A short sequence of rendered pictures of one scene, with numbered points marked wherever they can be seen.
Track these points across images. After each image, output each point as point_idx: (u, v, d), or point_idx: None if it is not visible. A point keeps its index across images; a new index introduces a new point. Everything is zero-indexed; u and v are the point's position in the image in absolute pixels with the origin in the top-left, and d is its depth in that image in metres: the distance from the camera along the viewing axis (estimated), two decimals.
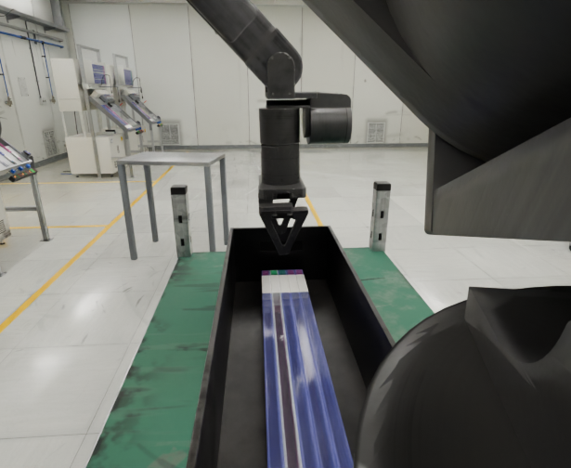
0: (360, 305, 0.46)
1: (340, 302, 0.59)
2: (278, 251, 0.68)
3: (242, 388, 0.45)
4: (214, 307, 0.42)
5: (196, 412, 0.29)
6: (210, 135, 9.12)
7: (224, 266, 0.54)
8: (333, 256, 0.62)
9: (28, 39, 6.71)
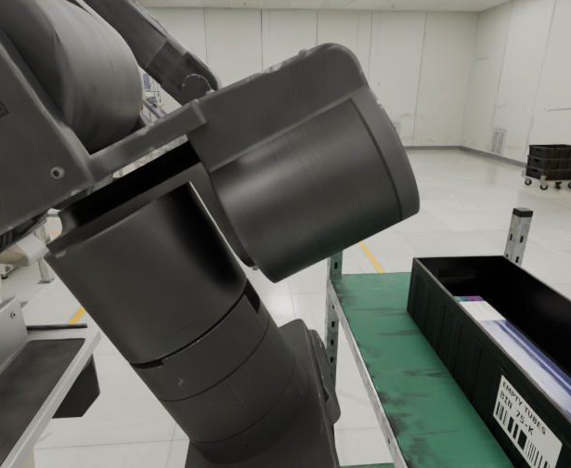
0: None
1: (538, 330, 0.64)
2: (453, 278, 0.74)
3: None
4: (494, 344, 0.47)
5: None
6: None
7: (447, 298, 0.59)
8: (521, 285, 0.67)
9: None
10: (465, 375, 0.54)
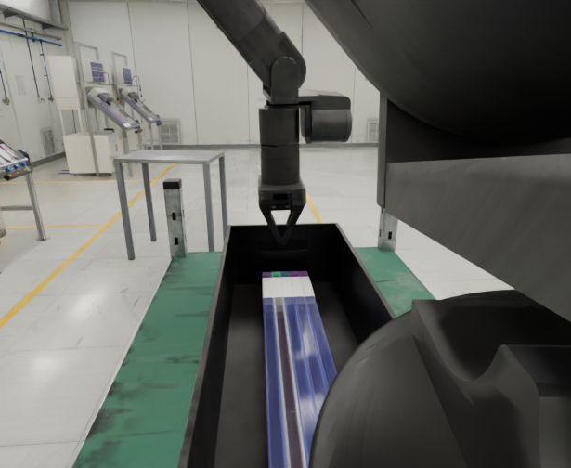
0: (377, 313, 0.40)
1: (350, 307, 0.52)
2: (280, 251, 0.62)
3: (240, 410, 0.38)
4: (208, 317, 0.36)
5: (180, 456, 0.23)
6: (210, 134, 9.06)
7: (219, 266, 0.48)
8: (343, 256, 0.56)
9: (26, 37, 6.65)
10: None
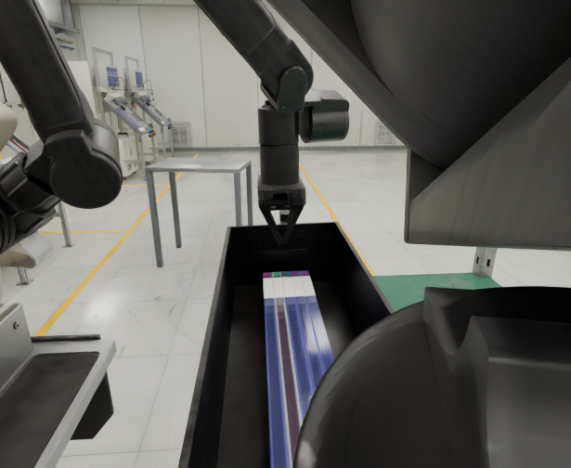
0: (378, 311, 0.40)
1: (351, 306, 0.52)
2: (280, 251, 0.62)
3: (243, 411, 0.39)
4: (208, 318, 0.36)
5: (180, 459, 0.23)
6: (219, 136, 9.09)
7: (219, 268, 0.48)
8: (343, 254, 0.56)
9: None
10: None
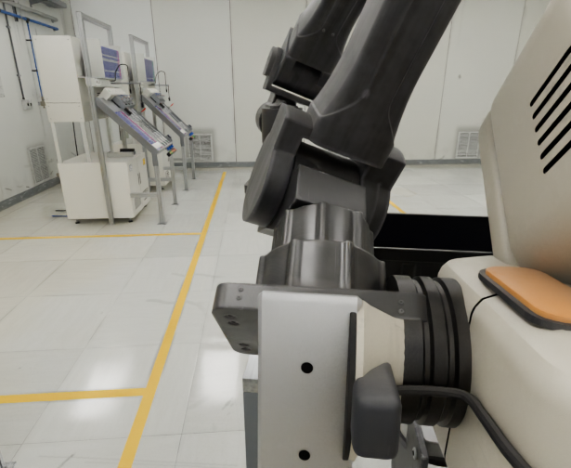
0: (426, 225, 0.67)
1: None
2: None
3: None
4: (475, 253, 0.50)
5: None
6: (253, 148, 6.90)
7: (378, 253, 0.52)
8: None
9: (4, 12, 4.49)
10: None
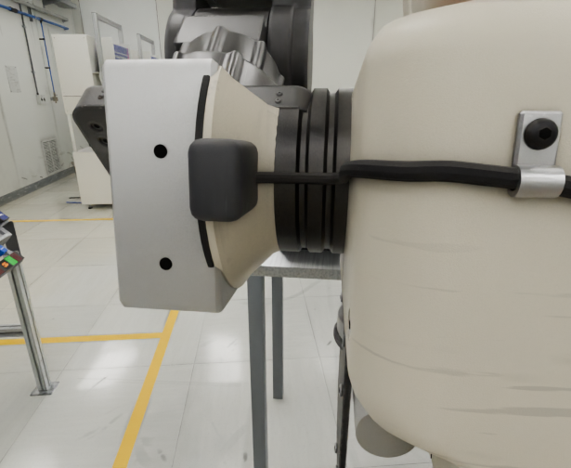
0: None
1: None
2: None
3: None
4: None
5: None
6: None
7: None
8: None
9: (20, 13, 4.81)
10: None
